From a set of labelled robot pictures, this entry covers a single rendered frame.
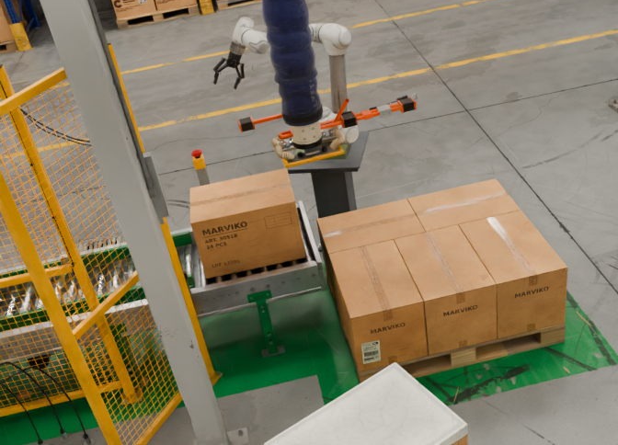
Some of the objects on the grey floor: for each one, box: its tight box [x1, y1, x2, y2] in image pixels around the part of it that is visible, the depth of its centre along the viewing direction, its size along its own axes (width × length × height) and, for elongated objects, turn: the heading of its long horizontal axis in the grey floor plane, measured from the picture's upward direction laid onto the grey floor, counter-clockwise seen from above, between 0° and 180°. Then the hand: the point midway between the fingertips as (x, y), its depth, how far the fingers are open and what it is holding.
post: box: [192, 154, 210, 186], centre depth 486 cm, size 7×7×100 cm
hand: (225, 84), depth 435 cm, fingers open, 13 cm apart
